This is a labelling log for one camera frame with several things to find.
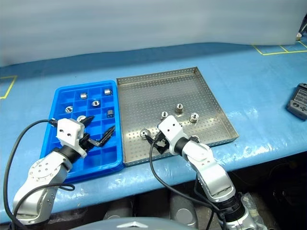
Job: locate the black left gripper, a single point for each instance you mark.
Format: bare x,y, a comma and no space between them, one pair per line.
84,142

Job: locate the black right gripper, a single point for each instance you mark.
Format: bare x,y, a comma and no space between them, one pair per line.
161,140

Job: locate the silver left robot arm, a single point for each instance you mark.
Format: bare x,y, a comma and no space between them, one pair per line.
43,172

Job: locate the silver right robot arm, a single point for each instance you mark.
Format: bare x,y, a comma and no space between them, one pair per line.
211,172

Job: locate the blue compartment tray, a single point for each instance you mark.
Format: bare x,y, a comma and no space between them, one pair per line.
105,155

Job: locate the metal nut in blue tray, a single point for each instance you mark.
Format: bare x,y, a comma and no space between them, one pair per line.
68,109
83,95
108,91
95,103

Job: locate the perforated metal tray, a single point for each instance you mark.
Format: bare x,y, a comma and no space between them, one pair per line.
156,95

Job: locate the grey rounded cylinder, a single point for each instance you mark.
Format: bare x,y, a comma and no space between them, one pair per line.
183,213

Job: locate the grey robot torso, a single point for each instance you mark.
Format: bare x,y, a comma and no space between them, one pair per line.
134,224

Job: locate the clear plastic bag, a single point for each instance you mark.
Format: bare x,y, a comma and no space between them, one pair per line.
250,203

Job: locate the white foam backdrop sheet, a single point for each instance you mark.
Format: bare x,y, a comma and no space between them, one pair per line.
144,24

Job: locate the grey handheld controller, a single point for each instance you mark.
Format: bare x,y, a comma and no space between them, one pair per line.
298,103

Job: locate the small white cap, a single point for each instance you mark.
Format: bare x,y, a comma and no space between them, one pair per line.
298,36

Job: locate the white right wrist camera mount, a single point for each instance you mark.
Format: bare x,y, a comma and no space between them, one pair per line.
171,129

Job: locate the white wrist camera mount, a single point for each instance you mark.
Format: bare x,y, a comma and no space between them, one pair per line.
171,129
68,133

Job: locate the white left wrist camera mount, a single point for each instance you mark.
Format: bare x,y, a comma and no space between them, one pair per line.
68,133

